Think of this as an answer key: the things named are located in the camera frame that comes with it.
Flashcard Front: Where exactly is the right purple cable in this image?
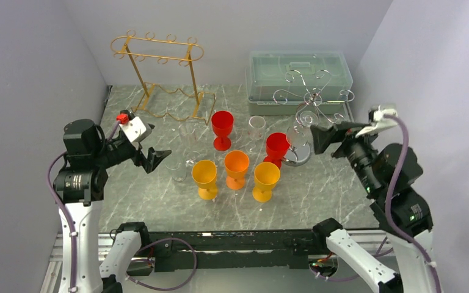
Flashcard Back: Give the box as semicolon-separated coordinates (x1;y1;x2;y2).
308;114;443;293

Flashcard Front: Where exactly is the clear stemless glass front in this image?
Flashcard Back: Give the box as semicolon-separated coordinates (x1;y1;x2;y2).
164;154;187;183

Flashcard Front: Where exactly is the silver wire glass rack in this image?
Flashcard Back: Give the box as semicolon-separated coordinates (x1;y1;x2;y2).
282;70;355;167

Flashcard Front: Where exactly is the gold wire glass rack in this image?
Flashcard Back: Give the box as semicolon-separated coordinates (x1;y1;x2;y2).
110;29;217;125

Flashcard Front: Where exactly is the purple cable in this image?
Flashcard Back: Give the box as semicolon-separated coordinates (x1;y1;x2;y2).
308;114;443;293
47;121;198;293

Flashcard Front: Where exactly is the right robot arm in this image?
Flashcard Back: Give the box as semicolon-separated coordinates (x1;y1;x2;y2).
310;115;443;292

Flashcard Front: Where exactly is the clear glass with red dots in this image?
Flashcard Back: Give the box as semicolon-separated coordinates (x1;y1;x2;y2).
247;115;266;154

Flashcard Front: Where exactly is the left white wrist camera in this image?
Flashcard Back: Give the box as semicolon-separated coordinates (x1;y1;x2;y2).
119;117;155;144

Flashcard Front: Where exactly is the red goblet back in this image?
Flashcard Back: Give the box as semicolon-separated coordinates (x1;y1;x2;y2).
211;110;234;151

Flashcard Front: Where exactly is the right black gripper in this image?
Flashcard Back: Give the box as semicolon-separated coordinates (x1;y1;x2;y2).
309;119;382;193

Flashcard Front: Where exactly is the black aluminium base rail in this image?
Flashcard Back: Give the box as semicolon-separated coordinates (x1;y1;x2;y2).
134;229;329;272

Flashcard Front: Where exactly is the tall clear flute glass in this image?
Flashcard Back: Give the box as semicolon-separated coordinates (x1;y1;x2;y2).
178;122;200;166

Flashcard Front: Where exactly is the orange goblet centre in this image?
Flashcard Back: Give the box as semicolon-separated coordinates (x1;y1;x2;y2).
224;150;250;190

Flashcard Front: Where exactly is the red goblet right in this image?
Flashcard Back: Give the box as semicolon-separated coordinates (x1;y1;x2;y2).
263;132;290;168

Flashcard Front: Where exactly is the clear ribbed wine glass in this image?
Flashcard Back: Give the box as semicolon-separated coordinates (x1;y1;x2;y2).
286;110;319;150

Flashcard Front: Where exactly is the yellow goblet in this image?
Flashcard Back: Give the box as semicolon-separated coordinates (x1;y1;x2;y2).
252;162;281;203
191;160;218;200

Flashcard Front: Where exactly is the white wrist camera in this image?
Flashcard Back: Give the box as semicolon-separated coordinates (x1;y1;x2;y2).
355;104;398;137
119;117;155;144

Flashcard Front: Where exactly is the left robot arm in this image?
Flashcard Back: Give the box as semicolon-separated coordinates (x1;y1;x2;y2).
47;110;170;292

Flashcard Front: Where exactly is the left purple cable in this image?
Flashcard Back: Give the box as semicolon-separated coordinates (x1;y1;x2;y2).
47;121;198;293

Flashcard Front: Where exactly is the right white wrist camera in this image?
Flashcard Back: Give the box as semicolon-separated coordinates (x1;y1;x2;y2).
355;104;398;137

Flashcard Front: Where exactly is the red goblet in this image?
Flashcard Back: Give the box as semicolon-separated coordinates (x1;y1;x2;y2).
263;132;290;168
211;110;234;151

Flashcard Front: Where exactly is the clear plastic storage box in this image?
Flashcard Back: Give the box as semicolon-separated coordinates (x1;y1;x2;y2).
245;50;353;115

